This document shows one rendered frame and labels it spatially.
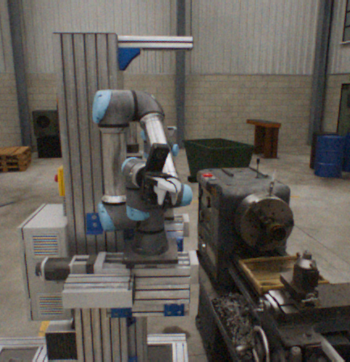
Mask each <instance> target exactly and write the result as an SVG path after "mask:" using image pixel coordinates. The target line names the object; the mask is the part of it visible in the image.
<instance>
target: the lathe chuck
mask: <svg viewBox="0 0 350 362"><path fill-rule="evenodd" d="M268 195H269V194H259V195H256V196H252V197H251V198H249V199H248V200H246V201H245V202H244V203H243V204H242V206H241V207H240V209H239V211H238V214H237V218H236V226H237V230H238V233H239V231H240V233H241V234H240V233H239V234H240V236H241V235H242V236H241V237H242V238H243V239H244V240H245V242H246V243H247V244H248V245H249V246H250V247H251V248H254V247H255V245H256V243H257V241H258V239H259V236H260V235H261V232H262V229H261V228H263V229H267V226H266V225H265V226H262V227H260V224H261V222H262V221H261V220H260V219H259V218H258V216H257V215H256V213H254V212H253V210H252V209H251V207H250V206H249V205H250V204H252V203H253V202H255V203H257V204H258V205H259V206H260V207H261V208H262V209H263V211H264V212H265V213H266V214H267V215H268V217H269V219H270V220H272V219H273V220H274V221H276V220H280V219H285V218H290V217H293V210H292V209H291V208H290V206H289V205H288V204H287V203H286V202H284V201H283V200H280V199H279V198H277V197H276V196H273V195H272V196H268ZM292 231H293V226H292V227H289V228H288V229H286V237H285V238H284V239H282V240H280V241H276V240H275V239H273V240H271V241H270V243H269V244H267V245H266V247H265V249H264V250H273V249H276V248H277V247H279V246H280V245H281V244H282V243H283V242H285V241H286V240H287V239H288V238H289V236H290V234H291V233H292Z"/></svg>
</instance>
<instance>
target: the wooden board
mask: <svg viewBox="0 0 350 362"><path fill-rule="evenodd" d="M299 258H300V257H297V256H296V255H290V256H278V257H270V258H256V259H244V260H242V259H240V260H239V261H238V262H239V266H240V267H241V269H242V270H243V272H244V273H245V276H246V277H247V279H248V280H249V281H250V282H251V284H252V285H253V287H254V288H255V289H256V290H257V291H258V293H259V294H260V295H265V294H269V293H268V291H276V290H280V289H281V288H285V286H284V285H283V284H282V283H281V282H280V273H281V272H293V269H294V266H293V265H294V264H296V262H295V261H294V260H295V259H296V261H297V260H298V259H299ZM290 259H291V260H292V261H294V262H292V261H290V262H289V261H288V260H290ZM278 260H279V261H278ZM282 260H283V262H282ZM273 261H275V262H274V263H272V262H273ZM285 261H286V262H285ZM260 262H262V263H260ZM265 262H267V263H265ZM269 262H270V263H269ZM245 263H246V264H247V265H248V267H249V268H250V269H249V268H248V267H247V266H246V265H244V264H245ZM255 263H256V264H257V263H258V264H259V265H258V264H257V265H255ZM275 263H276V264H277V263H278V264H279V265H278V264H277V265H278V266H279V267H278V266H277V265H275ZM287 263H288V264H287ZM250 264H253V265H250ZM270 264H271V265H270ZM273 264H274V265H273ZM249 265H250V266H249ZM260 265H261V266H262V267H263V269H260V268H262V267H261V266H260ZM263 265H264V266H263ZM281 265H282V266H283V267H282V266H281ZM257 266H258V267H257ZM265 266H266V267H265ZM269 266H272V267H271V268H270V267H269ZM292 266H293V267H292ZM254 267H255V268H254ZM251 268H252V269H251ZM264 268H266V269H265V270H264ZM253 269H254V270H253ZM257 269H258V270H257ZM258 273H259V275H258ZM252 274H253V275H252ZM255 279H257V280H255ZM260 280H261V281H260ZM319 280H320V281H318V285H321V284H330V281H328V279H326V278H325V277H324V276H322V274H321V273H319ZM264 282H265V283H264ZM264 285H265V286H264ZM275 285H276V286H275Z"/></svg>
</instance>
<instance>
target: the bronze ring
mask: <svg viewBox="0 0 350 362"><path fill-rule="evenodd" d="M266 232H267V235H268V236H269V237H270V238H272V239H275V240H276V241H280V240H282V239H284V238H285V237H286V230H285V229H284V228H283V227H282V226H281V224H279V223H277V222H273V223H271V224H270V225H269V226H268V227H267V230H266Z"/></svg>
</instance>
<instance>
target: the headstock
mask: <svg viewBox="0 0 350 362"><path fill-rule="evenodd" d="M225 169H226V170H228V171H230V172H231V173H233V174H234V176H233V177H232V176H230V175H228V174H227V173H225V172H223V171H222V170H221V169H204V170H200V171H199V172H198V173H197V180H198V181H199V197H198V200H199V211H198V220H200V223H204V225H205V227H206V228H207V230H208V231H209V232H210V238H211V240H212V241H213V243H214V245H215V247H216V248H217V249H218V250H242V249H254V248H251V247H250V246H249V245H248V244H247V243H246V242H245V240H244V239H243V238H242V237H241V236H240V235H239V233H238V231H237V230H236V228H235V225H234V215H235V212H236V209H237V207H238V206H239V204H240V203H241V202H242V201H243V200H244V199H245V198H246V197H248V196H249V195H251V194H254V193H258V192H267V193H269V188H270V184H269V183H270V182H271V180H272V176H270V175H269V176H268V177H265V176H263V175H261V174H259V177H260V178H255V177H256V176H257V172H254V171H253V170H250V169H249V168H225ZM209 173H210V174H212V175H213V176H214V177H215V178H216V179H209V180H217V181H216V182H218V184H216V186H215V188H213V187H212V186H211V185H210V184H209V183H208V182H207V183H206V187H205V185H204V184H203V183H202V182H201V175H202V174H209ZM274 181H276V182H275V183H274V188H273V192H272V195H274V196H276V197H277V198H279V199H280V200H283V201H284V202H286V203H287V204H288V205H290V195H291V189H290V187H289V185H288V184H286V183H282V182H281V181H279V180H277V179H275V178H274ZM268 184H269V185H268ZM231 224H232V225H231ZM227 240H228V241H227Z"/></svg>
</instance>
